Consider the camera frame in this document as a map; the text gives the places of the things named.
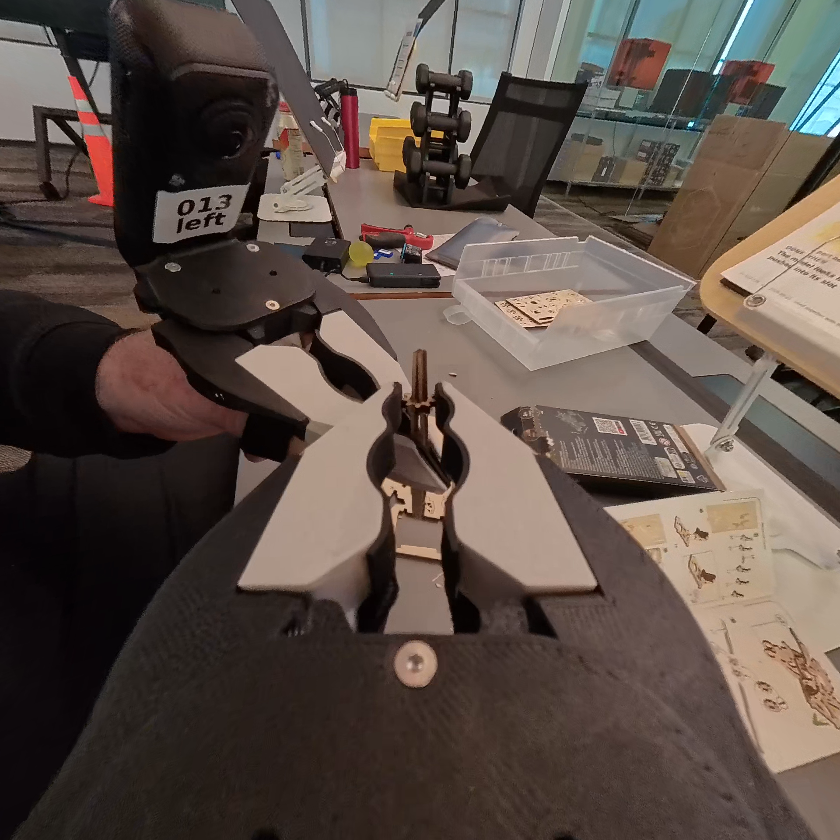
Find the black flat panel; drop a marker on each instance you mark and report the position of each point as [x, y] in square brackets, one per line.
[295, 65]

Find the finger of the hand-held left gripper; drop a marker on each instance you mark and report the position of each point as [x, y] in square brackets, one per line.
[344, 328]
[282, 380]

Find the instruction booklet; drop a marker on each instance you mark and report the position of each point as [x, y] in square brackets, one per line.
[722, 558]

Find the red bottle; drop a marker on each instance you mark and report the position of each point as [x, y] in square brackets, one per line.
[350, 131]

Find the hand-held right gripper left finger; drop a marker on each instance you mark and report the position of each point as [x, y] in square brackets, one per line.
[308, 525]

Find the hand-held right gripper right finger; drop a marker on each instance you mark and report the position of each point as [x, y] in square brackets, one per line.
[525, 525]

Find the yellow storage bins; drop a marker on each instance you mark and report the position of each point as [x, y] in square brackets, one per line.
[387, 141]

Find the orange traffic cone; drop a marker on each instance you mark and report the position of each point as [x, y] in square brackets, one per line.
[95, 151]

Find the spare plywood model sheets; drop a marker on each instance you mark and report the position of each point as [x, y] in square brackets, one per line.
[544, 308]

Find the person's left hand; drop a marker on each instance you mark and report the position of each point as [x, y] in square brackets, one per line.
[151, 387]

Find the pale plastic bottle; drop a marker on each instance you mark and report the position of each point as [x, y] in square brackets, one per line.
[292, 151]

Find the brown cardboard box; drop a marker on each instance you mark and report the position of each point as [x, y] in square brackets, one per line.
[722, 197]

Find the person's dark clothing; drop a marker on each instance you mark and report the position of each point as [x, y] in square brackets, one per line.
[98, 590]

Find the white phone stand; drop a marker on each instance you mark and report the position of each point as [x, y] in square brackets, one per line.
[295, 207]

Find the tan board document stand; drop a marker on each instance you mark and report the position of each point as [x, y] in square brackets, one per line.
[722, 295]

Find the small blue black device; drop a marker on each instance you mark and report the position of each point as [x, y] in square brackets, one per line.
[410, 253]

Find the black dumbbell rack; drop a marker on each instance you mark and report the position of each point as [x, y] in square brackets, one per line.
[436, 164]

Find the long wooden stick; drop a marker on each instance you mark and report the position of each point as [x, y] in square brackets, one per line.
[420, 374]

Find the small black box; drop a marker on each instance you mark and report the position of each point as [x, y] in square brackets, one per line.
[326, 253]

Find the clear plastic bin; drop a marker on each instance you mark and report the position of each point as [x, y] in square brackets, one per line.
[623, 308]

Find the plywood parts sheet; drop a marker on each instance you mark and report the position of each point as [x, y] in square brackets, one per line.
[413, 505]

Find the white printed sheet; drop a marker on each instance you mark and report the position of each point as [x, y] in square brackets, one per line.
[787, 275]

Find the black power bank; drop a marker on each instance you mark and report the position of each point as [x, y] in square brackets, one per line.
[401, 275]

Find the person's left forearm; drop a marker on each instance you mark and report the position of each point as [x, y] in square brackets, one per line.
[46, 367]

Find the black cardboard box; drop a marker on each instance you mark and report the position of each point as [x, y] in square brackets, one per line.
[610, 446]

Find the black mesh chair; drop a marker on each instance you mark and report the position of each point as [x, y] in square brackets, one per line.
[525, 131]

